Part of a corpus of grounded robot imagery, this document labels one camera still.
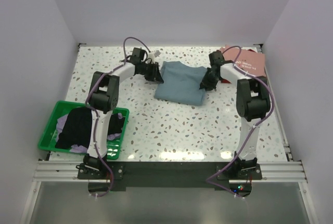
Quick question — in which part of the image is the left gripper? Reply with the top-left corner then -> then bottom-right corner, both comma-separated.
140,62 -> 164,84

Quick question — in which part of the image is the blue t-shirt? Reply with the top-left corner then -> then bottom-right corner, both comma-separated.
154,61 -> 207,106

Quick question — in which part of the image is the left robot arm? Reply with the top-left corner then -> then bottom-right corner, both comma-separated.
83,48 -> 164,178

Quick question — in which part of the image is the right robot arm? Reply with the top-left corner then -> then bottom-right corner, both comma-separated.
200,51 -> 274,179

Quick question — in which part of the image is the pink folded t-shirt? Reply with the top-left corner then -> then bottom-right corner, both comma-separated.
220,44 -> 266,84

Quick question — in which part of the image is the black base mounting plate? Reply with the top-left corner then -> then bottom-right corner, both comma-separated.
76,161 -> 263,193

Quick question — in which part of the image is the black garment in basket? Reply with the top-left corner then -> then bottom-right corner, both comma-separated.
54,106 -> 124,151

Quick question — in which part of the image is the lavender garment in basket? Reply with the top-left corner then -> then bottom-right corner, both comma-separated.
56,112 -> 125,154

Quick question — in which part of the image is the green plastic basket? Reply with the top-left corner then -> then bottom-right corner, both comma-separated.
37,101 -> 130,160

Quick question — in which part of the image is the aluminium frame rail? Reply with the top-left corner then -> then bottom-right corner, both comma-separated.
34,161 -> 308,182

